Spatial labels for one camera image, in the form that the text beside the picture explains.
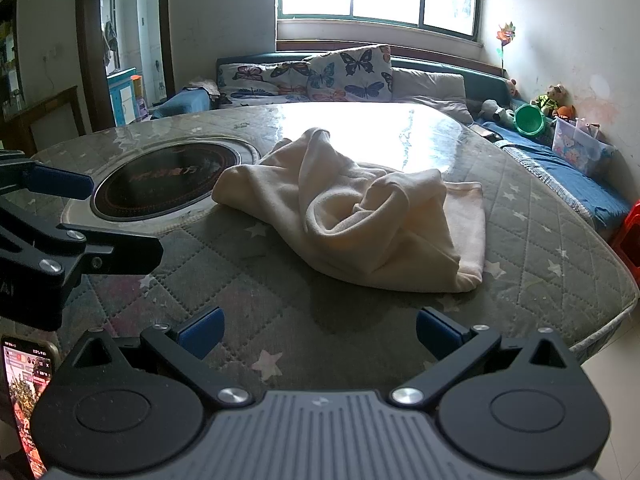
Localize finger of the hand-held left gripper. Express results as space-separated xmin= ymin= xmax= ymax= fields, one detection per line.
xmin=0 ymin=150 xmax=94 ymax=202
xmin=0 ymin=199 xmax=165 ymax=288

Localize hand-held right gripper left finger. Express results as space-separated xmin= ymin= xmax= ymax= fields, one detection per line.
xmin=52 ymin=305 xmax=253 ymax=408

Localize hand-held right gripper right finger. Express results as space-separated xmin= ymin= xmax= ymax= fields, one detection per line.
xmin=390 ymin=306 xmax=583 ymax=408

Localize cream cloth towel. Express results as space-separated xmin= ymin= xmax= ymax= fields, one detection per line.
xmin=211 ymin=127 xmax=487 ymax=294

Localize hanging clothes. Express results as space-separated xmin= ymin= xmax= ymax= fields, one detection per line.
xmin=102 ymin=20 xmax=119 ymax=67

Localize dark wooden counter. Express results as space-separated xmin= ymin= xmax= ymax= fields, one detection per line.
xmin=4 ymin=85 xmax=84 ymax=157

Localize round black induction cooktop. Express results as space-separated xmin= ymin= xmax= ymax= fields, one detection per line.
xmin=62 ymin=137 xmax=258 ymax=226

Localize smartphone with lit screen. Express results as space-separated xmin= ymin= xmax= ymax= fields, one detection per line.
xmin=0 ymin=335 xmax=57 ymax=480

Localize blue bathroom cabinet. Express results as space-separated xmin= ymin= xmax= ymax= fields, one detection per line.
xmin=107 ymin=67 xmax=139 ymax=127

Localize dark wooden shelf unit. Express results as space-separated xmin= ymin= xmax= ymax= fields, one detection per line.
xmin=0 ymin=0 xmax=27 ymax=122

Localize blue sofa cushion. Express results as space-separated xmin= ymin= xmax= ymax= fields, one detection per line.
xmin=150 ymin=87 xmax=214 ymax=120

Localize beige folded cloth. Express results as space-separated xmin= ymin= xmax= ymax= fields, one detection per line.
xmin=187 ymin=77 xmax=221 ymax=97

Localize blue sofa cover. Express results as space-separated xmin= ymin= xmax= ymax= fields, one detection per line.
xmin=472 ymin=117 xmax=632 ymax=242

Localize red plastic stool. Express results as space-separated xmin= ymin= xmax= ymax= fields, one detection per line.
xmin=610 ymin=200 xmax=640 ymax=282

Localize long butterfly print cushion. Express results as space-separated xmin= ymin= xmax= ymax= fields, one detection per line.
xmin=217 ymin=60 xmax=313 ymax=107

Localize grey plush toy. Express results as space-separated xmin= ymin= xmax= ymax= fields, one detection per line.
xmin=479 ymin=99 xmax=516 ymax=127

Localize green plastic basin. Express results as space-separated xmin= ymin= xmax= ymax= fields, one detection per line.
xmin=513 ymin=102 xmax=552 ymax=137

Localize clear plastic storage box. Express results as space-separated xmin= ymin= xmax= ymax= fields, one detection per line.
xmin=551 ymin=117 xmax=617 ymax=179

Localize grey sofa cushion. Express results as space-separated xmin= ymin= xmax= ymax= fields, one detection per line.
xmin=392 ymin=67 xmax=473 ymax=123

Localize brown teddy bear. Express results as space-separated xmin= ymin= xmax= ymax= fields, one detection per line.
xmin=531 ymin=84 xmax=569 ymax=119

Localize teal sofa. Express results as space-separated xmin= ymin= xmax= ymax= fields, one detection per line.
xmin=215 ymin=50 xmax=516 ymax=111

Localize square butterfly print pillow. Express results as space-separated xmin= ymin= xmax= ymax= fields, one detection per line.
xmin=306 ymin=45 xmax=395 ymax=103

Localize colourful pinwheel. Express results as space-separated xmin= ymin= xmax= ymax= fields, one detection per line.
xmin=495 ymin=22 xmax=517 ymax=79

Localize dark wooden door frame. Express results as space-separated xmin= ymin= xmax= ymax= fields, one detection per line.
xmin=75 ymin=0 xmax=177 ymax=137

